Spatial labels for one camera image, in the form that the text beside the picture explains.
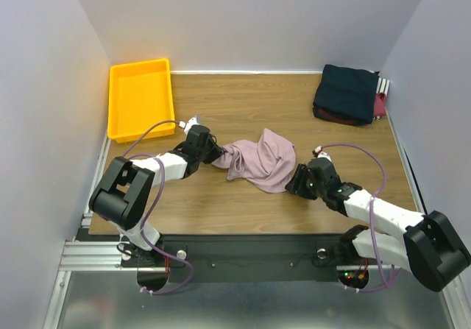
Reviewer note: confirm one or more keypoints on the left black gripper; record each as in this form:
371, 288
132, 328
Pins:
216, 151

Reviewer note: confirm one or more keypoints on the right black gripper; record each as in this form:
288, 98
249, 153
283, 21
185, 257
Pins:
305, 181

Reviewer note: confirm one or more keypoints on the pink tank top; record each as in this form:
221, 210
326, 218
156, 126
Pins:
268, 163

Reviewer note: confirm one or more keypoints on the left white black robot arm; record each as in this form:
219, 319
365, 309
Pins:
130, 188

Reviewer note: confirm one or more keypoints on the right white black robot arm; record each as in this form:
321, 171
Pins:
426, 245

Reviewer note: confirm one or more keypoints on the maroon folded tank top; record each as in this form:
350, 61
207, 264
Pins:
379, 111

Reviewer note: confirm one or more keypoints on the striped folded tank top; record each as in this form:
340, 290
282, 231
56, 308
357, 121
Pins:
383, 86

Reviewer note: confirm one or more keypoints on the yellow plastic tray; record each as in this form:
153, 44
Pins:
140, 101

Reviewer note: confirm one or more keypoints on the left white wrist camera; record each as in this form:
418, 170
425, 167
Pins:
195, 120

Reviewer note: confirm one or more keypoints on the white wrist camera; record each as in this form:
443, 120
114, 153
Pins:
319, 152
195, 120

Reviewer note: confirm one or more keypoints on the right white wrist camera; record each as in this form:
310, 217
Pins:
319, 152

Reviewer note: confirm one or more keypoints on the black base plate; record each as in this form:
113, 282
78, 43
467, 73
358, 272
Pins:
244, 258

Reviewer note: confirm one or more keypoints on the aluminium frame rail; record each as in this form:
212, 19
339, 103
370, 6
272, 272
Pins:
92, 256

